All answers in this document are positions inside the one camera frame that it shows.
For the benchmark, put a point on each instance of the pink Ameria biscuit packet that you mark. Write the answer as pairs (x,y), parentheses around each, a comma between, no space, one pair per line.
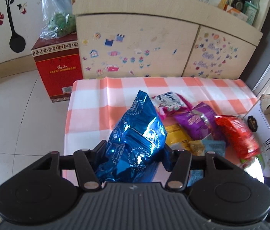
(170,103)

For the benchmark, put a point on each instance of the blue foil snack bag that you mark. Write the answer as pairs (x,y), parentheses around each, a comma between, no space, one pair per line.
(132,149)

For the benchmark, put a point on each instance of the red cardboard carton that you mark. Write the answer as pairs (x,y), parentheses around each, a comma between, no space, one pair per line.
(58,64)

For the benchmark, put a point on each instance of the purple snack bag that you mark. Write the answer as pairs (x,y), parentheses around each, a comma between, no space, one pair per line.
(200,122)

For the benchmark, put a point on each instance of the yellow snack bag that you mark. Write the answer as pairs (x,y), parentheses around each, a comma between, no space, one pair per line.
(177,138)

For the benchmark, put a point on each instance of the green glass bottle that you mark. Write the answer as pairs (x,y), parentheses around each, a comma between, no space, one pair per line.
(251,7)

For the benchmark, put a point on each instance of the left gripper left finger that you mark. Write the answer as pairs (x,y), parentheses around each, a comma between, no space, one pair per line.
(86,163)

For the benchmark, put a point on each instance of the orange white checkered tablecloth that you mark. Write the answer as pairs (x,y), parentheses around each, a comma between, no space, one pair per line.
(96,106)

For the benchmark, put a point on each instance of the beige sticker-covered cabinet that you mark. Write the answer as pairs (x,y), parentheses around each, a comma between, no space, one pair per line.
(164,38)

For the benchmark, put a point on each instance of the clear plastic bag with greens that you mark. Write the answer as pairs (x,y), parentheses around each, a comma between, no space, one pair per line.
(58,19)

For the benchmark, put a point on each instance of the light blue snack packet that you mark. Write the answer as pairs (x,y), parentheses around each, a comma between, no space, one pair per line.
(199,148)

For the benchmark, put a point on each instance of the red snack bag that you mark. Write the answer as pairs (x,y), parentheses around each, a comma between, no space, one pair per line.
(239,136)

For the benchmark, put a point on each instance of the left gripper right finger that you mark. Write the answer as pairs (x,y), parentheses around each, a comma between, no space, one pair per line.
(178,163)

